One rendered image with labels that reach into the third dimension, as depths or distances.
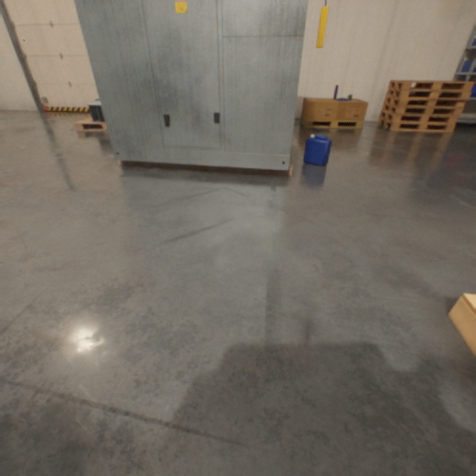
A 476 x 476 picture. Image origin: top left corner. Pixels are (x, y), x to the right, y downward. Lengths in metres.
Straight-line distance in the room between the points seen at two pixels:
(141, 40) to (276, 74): 1.28
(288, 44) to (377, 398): 2.56
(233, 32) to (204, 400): 2.68
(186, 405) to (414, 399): 0.83
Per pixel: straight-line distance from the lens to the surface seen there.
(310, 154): 3.48
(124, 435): 1.12
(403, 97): 6.48
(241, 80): 2.78
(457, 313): 1.61
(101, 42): 3.27
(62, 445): 1.19
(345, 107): 6.17
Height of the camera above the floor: 1.00
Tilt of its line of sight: 34 degrees down
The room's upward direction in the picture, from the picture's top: straight up
